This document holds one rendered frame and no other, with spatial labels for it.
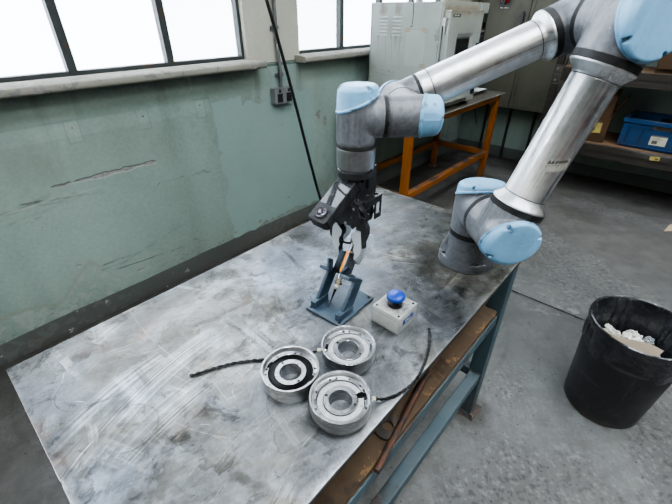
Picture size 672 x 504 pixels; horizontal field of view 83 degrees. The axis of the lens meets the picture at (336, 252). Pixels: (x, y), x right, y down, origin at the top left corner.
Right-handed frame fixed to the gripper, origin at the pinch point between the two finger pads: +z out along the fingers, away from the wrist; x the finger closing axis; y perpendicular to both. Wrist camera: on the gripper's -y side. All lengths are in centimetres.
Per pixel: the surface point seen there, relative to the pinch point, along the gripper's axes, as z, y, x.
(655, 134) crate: 34, 328, -48
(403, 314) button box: 7.4, -0.9, -15.7
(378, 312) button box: 8.5, -2.6, -10.6
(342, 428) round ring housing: 8.9, -28.4, -21.0
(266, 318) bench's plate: 11.9, -16.6, 9.8
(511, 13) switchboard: -44, 361, 89
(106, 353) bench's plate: 12, -44, 27
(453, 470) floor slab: 92, 26, -29
